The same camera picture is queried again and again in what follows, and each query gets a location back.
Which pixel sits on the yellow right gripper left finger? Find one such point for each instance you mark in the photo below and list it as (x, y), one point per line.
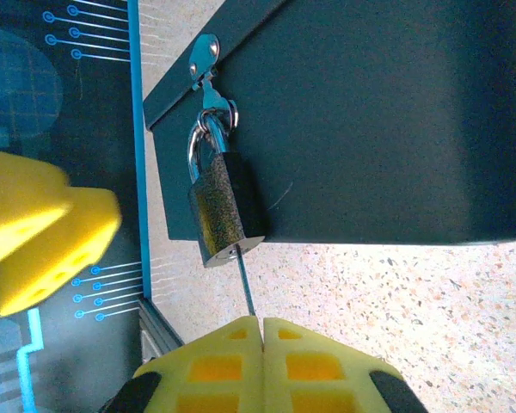
(223, 344)

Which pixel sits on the dark box with painted lid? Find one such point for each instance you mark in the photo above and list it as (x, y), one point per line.
(370, 129)

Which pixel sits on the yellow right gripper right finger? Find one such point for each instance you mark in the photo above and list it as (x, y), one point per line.
(309, 348)

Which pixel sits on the small dark padlock silver shackle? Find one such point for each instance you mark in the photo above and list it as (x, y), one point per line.
(219, 206)

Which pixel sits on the small metal key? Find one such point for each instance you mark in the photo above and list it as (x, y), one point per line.
(246, 284)

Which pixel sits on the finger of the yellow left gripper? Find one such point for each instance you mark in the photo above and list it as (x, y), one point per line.
(21, 193)
(77, 232)

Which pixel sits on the aluminium table side rail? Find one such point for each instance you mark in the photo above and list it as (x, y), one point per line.
(159, 335)

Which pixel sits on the silver box hasp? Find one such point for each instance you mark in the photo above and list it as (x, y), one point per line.
(204, 53)

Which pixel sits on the blue table edge strip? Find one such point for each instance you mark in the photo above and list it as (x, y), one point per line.
(138, 129)

